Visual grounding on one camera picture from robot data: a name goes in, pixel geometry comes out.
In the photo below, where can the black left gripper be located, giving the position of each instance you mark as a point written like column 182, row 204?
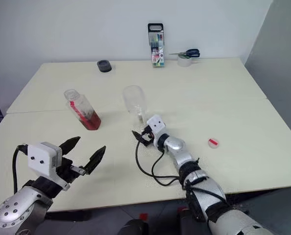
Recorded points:
column 65, row 169

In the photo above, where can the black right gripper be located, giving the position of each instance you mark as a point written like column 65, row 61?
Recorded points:
column 146, row 139

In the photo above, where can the bottle with red liquid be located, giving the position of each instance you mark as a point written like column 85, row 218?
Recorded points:
column 86, row 115

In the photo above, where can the white bottle cap red tape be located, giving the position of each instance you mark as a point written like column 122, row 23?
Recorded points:
column 213, row 143

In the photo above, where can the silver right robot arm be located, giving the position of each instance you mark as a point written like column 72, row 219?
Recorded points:
column 201, row 181

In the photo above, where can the white tape roll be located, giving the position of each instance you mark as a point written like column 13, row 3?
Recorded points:
column 184, row 61

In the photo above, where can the dark rounded shape red tag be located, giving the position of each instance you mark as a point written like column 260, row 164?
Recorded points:
column 134, row 226
column 184, row 222

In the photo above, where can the marker pen pack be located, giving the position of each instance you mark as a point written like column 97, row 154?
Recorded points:
column 157, row 46

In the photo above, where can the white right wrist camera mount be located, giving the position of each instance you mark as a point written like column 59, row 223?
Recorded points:
column 157, row 124

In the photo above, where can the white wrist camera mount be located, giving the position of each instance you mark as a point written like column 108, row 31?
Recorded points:
column 157, row 124
column 42, row 159

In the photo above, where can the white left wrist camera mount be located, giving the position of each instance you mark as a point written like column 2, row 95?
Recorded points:
column 42, row 159

